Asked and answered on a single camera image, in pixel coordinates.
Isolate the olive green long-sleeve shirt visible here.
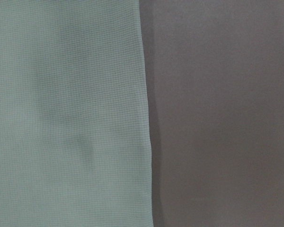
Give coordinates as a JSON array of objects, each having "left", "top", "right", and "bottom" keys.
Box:
[{"left": 0, "top": 0, "right": 153, "bottom": 227}]

